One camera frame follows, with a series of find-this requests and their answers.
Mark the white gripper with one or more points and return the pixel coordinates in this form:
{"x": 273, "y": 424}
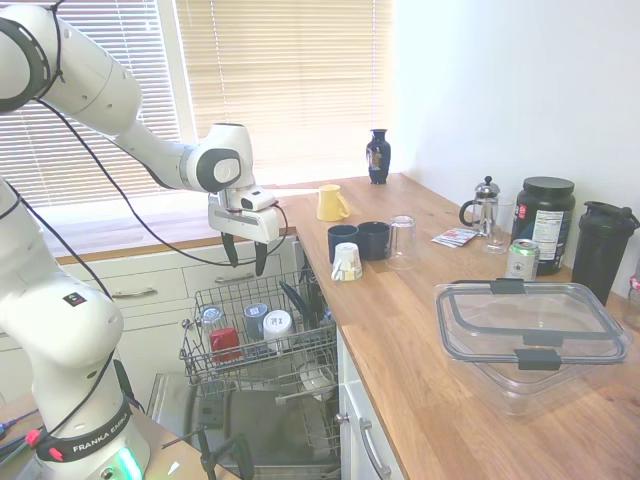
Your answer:
{"x": 250, "y": 225}

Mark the red speckled mug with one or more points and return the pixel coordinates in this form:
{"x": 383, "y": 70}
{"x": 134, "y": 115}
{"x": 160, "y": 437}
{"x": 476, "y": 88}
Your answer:
{"x": 225, "y": 344}

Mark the gray mug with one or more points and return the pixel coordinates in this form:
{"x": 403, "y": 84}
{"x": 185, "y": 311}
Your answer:
{"x": 255, "y": 322}

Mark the white mug with printed base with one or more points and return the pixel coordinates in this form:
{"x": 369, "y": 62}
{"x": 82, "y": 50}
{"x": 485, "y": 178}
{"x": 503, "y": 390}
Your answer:
{"x": 277, "y": 327}

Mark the dark blue mug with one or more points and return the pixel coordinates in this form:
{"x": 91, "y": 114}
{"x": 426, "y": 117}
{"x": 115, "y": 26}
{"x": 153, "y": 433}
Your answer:
{"x": 374, "y": 242}
{"x": 341, "y": 242}

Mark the yellow mug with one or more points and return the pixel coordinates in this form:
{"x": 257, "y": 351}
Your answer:
{"x": 329, "y": 202}

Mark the stainless dishwasher door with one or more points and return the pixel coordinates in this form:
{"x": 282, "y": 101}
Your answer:
{"x": 260, "y": 425}

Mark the black kitchen utensil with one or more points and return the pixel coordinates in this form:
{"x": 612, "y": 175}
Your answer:
{"x": 295, "y": 302}

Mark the clear glass with label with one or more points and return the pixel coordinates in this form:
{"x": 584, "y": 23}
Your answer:
{"x": 211, "y": 319}

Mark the white patterned cup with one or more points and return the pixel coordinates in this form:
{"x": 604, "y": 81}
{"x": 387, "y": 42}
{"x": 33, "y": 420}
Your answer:
{"x": 347, "y": 262}

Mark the white bowl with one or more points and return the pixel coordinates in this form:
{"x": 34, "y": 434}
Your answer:
{"x": 316, "y": 382}

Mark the clear glass tumbler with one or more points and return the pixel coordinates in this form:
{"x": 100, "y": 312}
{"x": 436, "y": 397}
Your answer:
{"x": 401, "y": 242}

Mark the dark blue vase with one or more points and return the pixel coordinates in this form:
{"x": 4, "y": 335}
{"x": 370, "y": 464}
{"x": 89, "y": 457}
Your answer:
{"x": 378, "y": 160}

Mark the beige window blinds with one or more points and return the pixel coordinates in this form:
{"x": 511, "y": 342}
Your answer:
{"x": 290, "y": 90}

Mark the white window blinds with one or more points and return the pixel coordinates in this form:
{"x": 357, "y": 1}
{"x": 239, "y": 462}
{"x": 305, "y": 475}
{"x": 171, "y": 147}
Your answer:
{"x": 90, "y": 165}

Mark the red and white packet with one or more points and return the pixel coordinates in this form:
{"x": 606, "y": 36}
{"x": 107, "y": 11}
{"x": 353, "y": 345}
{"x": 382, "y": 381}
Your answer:
{"x": 452, "y": 237}

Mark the glass french press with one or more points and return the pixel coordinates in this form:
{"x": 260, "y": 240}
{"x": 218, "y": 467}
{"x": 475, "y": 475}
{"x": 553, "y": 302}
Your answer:
{"x": 486, "y": 210}

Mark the clear drinking glass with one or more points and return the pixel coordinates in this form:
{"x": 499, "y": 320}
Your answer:
{"x": 504, "y": 227}

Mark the white and green can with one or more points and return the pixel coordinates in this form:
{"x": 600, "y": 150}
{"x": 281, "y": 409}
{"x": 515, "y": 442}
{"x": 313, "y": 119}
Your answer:
{"x": 522, "y": 260}

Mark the clear lid with black latches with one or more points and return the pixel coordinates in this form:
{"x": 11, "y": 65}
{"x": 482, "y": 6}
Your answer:
{"x": 530, "y": 310}

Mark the black protein powder tub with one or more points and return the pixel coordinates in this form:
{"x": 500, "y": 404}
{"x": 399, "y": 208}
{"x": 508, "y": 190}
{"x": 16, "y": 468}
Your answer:
{"x": 545, "y": 225}

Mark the clear plastic food container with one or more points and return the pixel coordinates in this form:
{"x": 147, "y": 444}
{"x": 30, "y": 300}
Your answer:
{"x": 540, "y": 390}

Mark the black shaker bottle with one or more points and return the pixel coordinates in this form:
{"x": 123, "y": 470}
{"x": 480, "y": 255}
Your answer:
{"x": 600, "y": 250}

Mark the clear bottle with pink band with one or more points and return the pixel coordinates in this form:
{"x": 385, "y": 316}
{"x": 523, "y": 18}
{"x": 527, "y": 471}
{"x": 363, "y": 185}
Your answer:
{"x": 634, "y": 295}

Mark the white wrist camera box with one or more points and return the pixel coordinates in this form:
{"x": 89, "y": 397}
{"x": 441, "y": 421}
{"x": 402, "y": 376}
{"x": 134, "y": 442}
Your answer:
{"x": 256, "y": 200}

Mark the black camera stand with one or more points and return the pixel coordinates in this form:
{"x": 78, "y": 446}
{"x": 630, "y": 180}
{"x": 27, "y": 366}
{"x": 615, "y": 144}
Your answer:
{"x": 205, "y": 450}

